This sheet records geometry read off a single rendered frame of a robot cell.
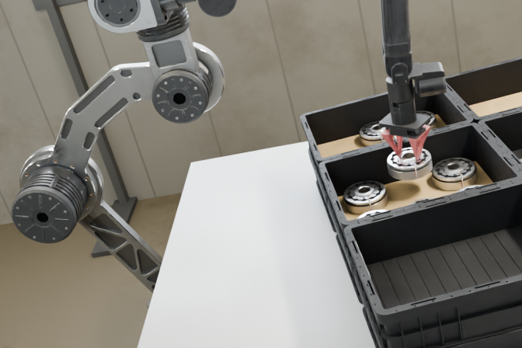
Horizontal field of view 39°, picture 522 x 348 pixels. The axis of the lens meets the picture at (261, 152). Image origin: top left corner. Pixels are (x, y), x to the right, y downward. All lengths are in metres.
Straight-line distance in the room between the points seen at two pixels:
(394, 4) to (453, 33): 1.95
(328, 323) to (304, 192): 0.58
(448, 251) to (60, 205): 1.02
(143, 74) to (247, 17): 1.50
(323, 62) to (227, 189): 1.34
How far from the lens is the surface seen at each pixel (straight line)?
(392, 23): 1.58
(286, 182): 2.24
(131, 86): 2.00
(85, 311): 3.26
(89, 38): 3.59
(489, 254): 1.60
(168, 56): 1.87
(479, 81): 2.18
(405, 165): 1.75
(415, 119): 1.73
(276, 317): 1.74
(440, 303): 1.35
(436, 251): 1.62
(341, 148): 2.08
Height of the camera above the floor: 1.79
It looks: 27 degrees down
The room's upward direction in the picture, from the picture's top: 15 degrees counter-clockwise
